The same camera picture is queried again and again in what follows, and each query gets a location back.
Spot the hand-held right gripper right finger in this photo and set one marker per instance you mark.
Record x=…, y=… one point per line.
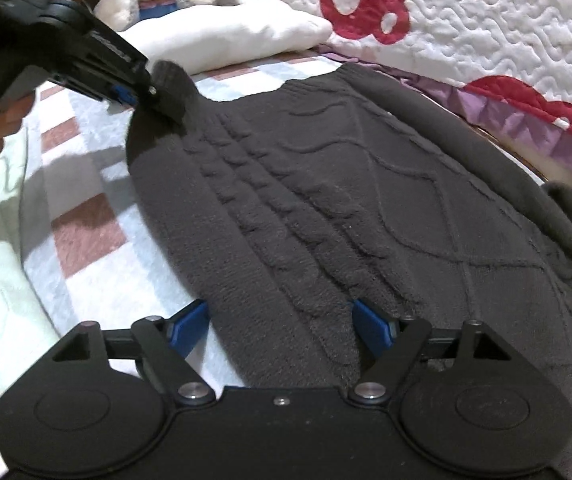
x=371, y=327

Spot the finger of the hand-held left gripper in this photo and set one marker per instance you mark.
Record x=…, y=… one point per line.
x=123, y=96
x=161, y=106

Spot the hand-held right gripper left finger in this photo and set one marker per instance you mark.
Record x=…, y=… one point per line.
x=188, y=327

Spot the dark brown knit sweater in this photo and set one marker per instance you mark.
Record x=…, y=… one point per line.
x=341, y=210

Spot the white pillow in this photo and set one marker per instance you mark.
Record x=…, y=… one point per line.
x=226, y=35

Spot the checked fleece blanket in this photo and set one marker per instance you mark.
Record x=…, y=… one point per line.
x=86, y=230

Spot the white bear-print quilt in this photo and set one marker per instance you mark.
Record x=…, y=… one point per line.
x=491, y=35

